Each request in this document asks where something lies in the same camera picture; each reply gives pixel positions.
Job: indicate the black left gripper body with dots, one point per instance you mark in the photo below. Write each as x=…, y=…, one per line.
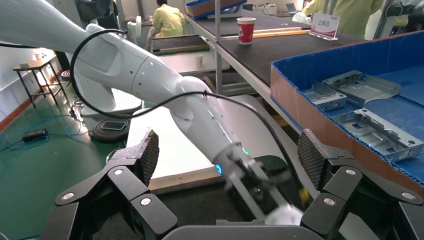
x=251, y=195

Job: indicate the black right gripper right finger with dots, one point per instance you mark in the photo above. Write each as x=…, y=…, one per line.
x=314, y=159

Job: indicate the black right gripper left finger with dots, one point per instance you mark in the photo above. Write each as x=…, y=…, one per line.
x=149, y=159

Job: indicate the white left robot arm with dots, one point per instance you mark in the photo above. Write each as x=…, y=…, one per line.
x=132, y=73

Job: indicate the blue corrugated box brown outside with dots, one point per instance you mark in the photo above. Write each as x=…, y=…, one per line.
x=331, y=132

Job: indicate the distant blue corrugated box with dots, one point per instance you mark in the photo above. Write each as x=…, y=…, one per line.
x=205, y=10

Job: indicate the thin yellowish wooden strip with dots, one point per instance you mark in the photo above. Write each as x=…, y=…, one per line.
x=185, y=180

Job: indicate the round black floor base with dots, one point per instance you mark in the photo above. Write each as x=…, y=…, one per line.
x=99, y=135

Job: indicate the white paper cup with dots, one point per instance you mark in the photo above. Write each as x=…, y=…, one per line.
x=198, y=61

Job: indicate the large black table mat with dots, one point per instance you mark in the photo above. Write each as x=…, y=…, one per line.
x=265, y=56

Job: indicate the black power brick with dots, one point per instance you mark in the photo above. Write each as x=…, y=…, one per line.
x=34, y=135

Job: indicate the black mat on side table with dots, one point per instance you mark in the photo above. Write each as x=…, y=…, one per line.
x=179, y=43

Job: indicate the long wooden slat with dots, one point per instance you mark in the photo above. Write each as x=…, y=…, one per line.
x=281, y=33

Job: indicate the white sign with red print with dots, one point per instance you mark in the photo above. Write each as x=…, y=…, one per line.
x=326, y=24

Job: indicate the seated worker in yellow coat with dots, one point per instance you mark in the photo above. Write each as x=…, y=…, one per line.
x=167, y=21

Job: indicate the red paper cup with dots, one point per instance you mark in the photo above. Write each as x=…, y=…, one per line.
x=246, y=31

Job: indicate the small dark side table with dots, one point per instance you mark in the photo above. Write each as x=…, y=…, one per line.
x=36, y=64

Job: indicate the stamped metal bracket plate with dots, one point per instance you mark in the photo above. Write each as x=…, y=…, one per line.
x=326, y=97
x=374, y=136
x=361, y=87

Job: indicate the white table frame rail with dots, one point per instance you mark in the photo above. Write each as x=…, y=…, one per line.
x=218, y=49

